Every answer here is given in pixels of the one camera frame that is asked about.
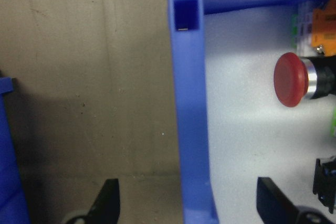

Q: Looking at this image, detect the white foam bin liner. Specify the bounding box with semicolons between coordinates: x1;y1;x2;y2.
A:
203;0;336;224

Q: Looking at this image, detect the white contact block orange clip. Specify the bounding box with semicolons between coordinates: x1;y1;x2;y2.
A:
290;0;336;57

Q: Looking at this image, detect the red mushroom push button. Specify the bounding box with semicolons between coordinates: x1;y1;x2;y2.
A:
272;52;336;109

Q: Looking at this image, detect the white contact block green button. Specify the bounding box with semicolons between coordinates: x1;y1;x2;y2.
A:
331;107;336;138

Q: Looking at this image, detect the black clear contact block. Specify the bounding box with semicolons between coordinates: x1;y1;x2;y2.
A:
312;155;336;214

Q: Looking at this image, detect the blue plastic storage bin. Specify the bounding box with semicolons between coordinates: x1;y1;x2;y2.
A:
166;0;336;224
0;76;31;224

